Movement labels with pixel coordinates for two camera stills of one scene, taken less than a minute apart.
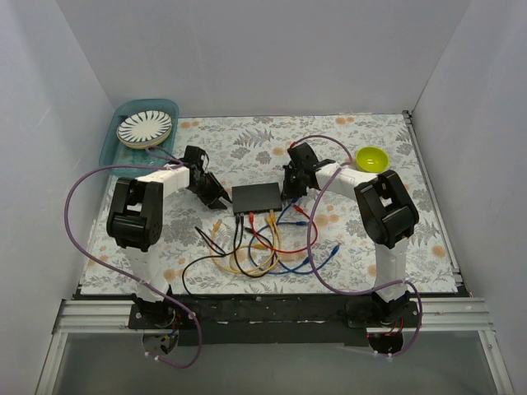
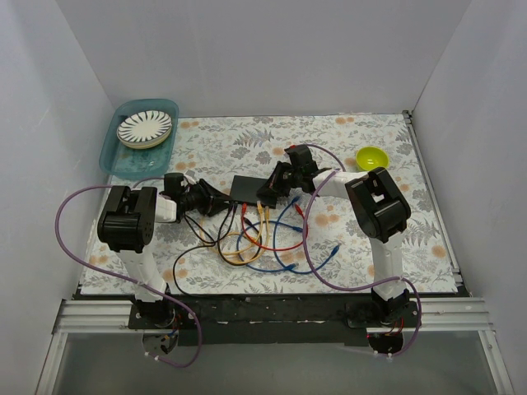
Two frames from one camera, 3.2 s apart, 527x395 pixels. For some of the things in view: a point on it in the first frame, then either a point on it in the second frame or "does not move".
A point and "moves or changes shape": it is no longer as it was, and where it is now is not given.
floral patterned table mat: (267, 206) does not move
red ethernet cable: (298, 209) → (244, 207)
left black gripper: (211, 188) → (206, 197)
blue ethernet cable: (332, 255) does not move
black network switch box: (256, 197) moves or changes shape
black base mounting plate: (303, 319) does not move
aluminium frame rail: (103, 317) does not move
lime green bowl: (372, 160) does not move
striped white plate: (144, 129) does not move
